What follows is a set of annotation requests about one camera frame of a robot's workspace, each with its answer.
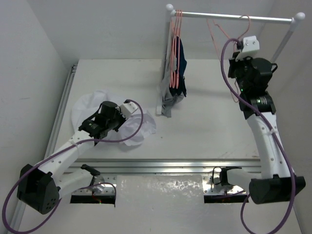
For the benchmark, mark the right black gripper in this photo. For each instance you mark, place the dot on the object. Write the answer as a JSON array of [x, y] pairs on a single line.
[[234, 63]]

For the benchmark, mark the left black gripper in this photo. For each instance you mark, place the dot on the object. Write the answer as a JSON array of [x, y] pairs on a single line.
[[119, 121]]

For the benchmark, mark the white shirt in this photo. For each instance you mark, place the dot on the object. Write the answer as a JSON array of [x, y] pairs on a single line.
[[87, 104]]

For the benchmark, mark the pink wire hanger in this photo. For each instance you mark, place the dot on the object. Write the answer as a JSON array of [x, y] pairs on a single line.
[[227, 36]]

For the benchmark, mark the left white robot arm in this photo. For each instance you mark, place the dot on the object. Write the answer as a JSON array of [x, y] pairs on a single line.
[[44, 184]]

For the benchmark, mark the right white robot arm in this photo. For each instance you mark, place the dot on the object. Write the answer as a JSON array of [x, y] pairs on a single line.
[[274, 184]]

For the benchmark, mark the grey hanging garment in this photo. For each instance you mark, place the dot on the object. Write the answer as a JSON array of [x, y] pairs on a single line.
[[168, 100]]

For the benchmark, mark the dark blue hanging garment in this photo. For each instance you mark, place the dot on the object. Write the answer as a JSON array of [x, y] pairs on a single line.
[[183, 63]]

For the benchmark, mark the pink hangers on rack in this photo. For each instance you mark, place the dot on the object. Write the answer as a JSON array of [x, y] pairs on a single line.
[[175, 51]]

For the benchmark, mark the white clothes rack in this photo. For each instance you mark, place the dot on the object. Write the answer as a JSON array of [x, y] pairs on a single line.
[[170, 15]]

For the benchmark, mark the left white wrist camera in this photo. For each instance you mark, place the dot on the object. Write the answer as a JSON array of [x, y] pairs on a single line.
[[128, 108]]

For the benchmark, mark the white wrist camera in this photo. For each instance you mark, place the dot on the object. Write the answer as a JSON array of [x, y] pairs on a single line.
[[248, 47], [128, 108]]

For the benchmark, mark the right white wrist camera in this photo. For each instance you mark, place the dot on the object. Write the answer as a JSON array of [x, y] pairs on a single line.
[[248, 47]]

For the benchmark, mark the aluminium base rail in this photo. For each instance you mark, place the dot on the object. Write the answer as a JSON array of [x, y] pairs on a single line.
[[208, 170]]

